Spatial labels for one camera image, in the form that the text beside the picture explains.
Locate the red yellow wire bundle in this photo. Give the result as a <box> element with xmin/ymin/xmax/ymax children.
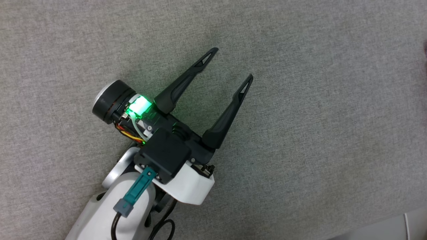
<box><xmin>114</xmin><ymin>122</ymin><xmax>144</xmax><ymax>143</ymax></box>

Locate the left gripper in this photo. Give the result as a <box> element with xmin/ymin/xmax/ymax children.
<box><xmin>92</xmin><ymin>74</ymin><xmax>254</xmax><ymax>205</ymax></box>

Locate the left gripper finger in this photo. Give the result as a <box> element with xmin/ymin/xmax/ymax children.
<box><xmin>154</xmin><ymin>47</ymin><xmax>220</xmax><ymax>115</ymax></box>

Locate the teal cable connector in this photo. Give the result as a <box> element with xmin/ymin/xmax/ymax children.
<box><xmin>113</xmin><ymin>166</ymin><xmax>157</xmax><ymax>218</ymax></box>

